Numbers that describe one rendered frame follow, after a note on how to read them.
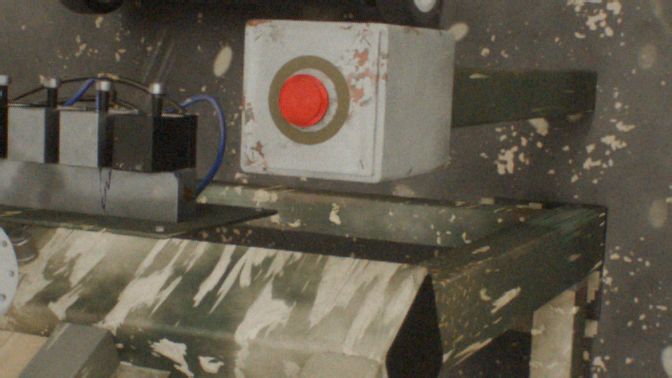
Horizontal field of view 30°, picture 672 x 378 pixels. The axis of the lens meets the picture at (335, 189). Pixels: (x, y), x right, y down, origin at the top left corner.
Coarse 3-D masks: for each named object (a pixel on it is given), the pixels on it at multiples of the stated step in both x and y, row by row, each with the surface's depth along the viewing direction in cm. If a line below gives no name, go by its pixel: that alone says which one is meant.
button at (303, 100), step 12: (288, 84) 96; (300, 84) 95; (312, 84) 95; (288, 96) 96; (300, 96) 95; (312, 96) 95; (324, 96) 95; (288, 108) 96; (300, 108) 95; (312, 108) 95; (324, 108) 95; (288, 120) 96; (300, 120) 95; (312, 120) 95
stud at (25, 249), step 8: (16, 232) 116; (24, 232) 116; (16, 240) 115; (24, 240) 115; (32, 240) 116; (16, 248) 115; (24, 248) 115; (32, 248) 116; (16, 256) 116; (24, 256) 116; (32, 256) 116; (24, 264) 116
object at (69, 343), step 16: (64, 336) 109; (80, 336) 108; (96, 336) 108; (48, 352) 107; (64, 352) 107; (80, 352) 107; (96, 352) 107; (112, 352) 109; (32, 368) 106; (48, 368) 106; (64, 368) 105; (80, 368) 105; (96, 368) 107; (112, 368) 110
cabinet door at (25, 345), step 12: (0, 336) 114; (12, 336) 113; (24, 336) 113; (36, 336) 113; (0, 348) 112; (12, 348) 112; (24, 348) 112; (36, 348) 111; (0, 360) 111; (12, 360) 111; (24, 360) 110; (0, 372) 110; (12, 372) 109
